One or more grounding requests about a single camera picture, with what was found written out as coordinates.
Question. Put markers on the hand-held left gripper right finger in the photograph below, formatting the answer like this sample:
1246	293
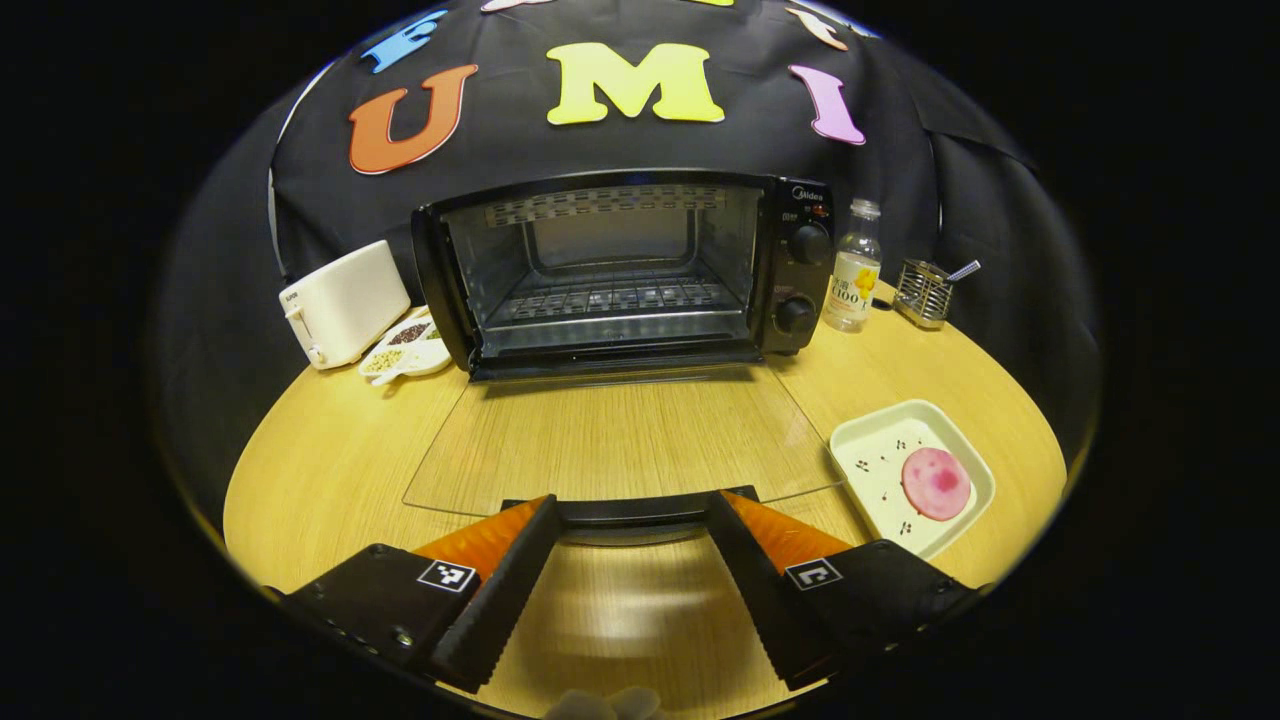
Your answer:
760	595

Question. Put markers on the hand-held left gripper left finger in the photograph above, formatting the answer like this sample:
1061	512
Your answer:
510	590

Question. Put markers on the white square plate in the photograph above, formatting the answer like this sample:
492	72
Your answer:
880	450

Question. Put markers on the pink round food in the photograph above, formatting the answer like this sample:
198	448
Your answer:
936	484

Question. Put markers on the black electric oven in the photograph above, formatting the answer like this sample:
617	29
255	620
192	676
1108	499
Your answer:
800	280

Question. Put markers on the white divided dish of grains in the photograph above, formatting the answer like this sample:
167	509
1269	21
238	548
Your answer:
410	345

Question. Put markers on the clear bottle with yellow label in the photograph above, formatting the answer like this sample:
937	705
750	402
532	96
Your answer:
852	285

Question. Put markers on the white toaster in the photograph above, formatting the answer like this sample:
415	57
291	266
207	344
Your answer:
345	300

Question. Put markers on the black backdrop cloth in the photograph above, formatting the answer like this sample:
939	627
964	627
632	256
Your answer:
700	145

